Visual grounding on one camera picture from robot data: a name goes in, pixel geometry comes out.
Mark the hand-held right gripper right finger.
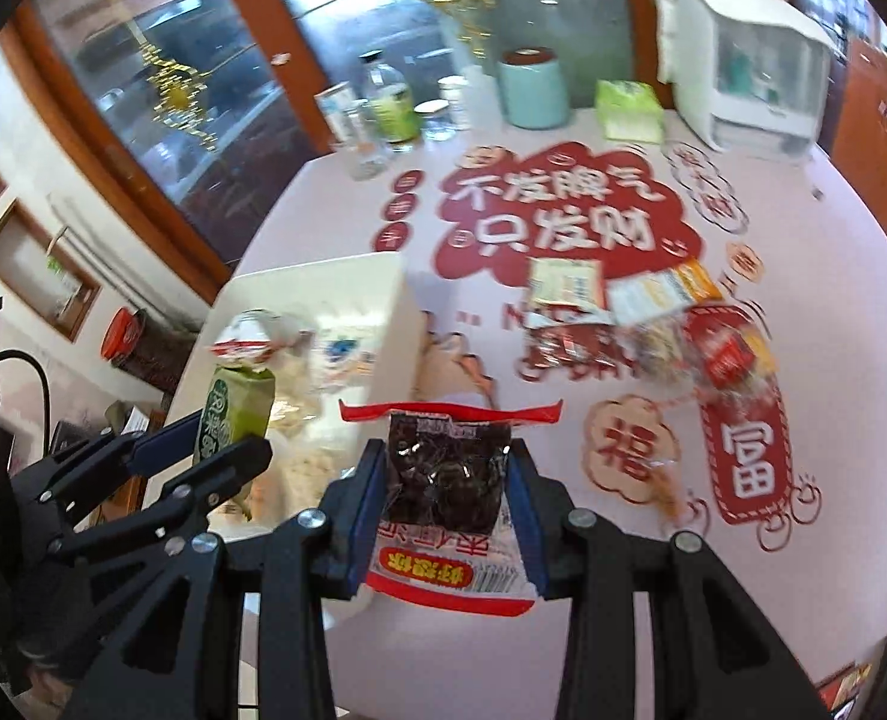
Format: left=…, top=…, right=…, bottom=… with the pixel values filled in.
left=504, top=439, right=827, bottom=720

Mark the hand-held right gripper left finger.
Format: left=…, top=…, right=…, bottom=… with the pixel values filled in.
left=61, top=439, right=388, bottom=720

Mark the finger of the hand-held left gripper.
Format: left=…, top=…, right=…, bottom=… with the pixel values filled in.
left=46, top=435, right=274, bottom=565
left=8, top=411, right=206, bottom=541

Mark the green rice crisp packet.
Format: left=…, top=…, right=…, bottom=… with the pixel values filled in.
left=202, top=366, right=275, bottom=466

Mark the red dried plum packet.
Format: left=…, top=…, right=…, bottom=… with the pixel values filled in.
left=338, top=399, right=565, bottom=617

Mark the white printed snack packet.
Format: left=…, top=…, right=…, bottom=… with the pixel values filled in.
left=213, top=311, right=278, bottom=370

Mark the brown snack packet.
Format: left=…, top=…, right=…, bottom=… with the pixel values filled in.
left=522, top=311, right=625, bottom=376

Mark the white plastic storage box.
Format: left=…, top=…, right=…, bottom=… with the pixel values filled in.
left=166, top=251, right=422, bottom=541

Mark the clear mixed nut packet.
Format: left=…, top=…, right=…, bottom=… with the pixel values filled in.
left=631, top=315, right=700, bottom=383

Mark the beige green snack packet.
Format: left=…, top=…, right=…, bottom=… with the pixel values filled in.
left=526, top=259, right=610, bottom=312

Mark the red foil snack packet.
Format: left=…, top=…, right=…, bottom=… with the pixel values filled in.
left=684, top=307, right=778, bottom=391

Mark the orange and white snack packet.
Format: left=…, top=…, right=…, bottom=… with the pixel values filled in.
left=609, top=259, right=722, bottom=327

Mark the small yellow clear packet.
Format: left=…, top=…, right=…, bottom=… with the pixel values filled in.
left=744, top=330, right=780, bottom=377

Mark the red round container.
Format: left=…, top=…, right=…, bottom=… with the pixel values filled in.
left=102, top=307, right=148, bottom=368

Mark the wooden framed picture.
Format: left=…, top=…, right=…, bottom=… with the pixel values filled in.
left=0, top=199, right=103, bottom=338

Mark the wooden framed glass door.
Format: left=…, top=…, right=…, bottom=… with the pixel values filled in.
left=1, top=0, right=317, bottom=308
left=248, top=0, right=662, bottom=158

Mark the small gold door ornament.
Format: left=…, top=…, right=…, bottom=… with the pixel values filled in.
left=83, top=0, right=220, bottom=151

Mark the clear drinking glass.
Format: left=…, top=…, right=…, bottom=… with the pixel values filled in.
left=342, top=109, right=392, bottom=181

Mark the small glass jar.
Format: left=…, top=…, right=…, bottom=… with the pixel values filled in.
left=415, top=99, right=460, bottom=142

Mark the glass bottle green label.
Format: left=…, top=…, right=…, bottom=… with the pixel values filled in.
left=359, top=51, right=422, bottom=145

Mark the white plastic bottle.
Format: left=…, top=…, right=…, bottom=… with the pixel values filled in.
left=462, top=66, right=506, bottom=130

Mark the green tissue pack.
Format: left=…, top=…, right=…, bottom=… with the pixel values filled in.
left=594, top=79, right=666, bottom=143

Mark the small white pill bottle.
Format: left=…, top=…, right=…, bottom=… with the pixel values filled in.
left=437, top=77, right=475, bottom=132

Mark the mint green canister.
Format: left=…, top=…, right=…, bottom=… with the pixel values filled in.
left=498, top=49, right=572, bottom=130

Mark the white countertop appliance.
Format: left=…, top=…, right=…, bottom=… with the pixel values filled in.
left=654, top=0, right=838, bottom=162

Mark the wooden cabinet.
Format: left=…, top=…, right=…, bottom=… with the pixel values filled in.
left=789, top=0, right=887, bottom=241

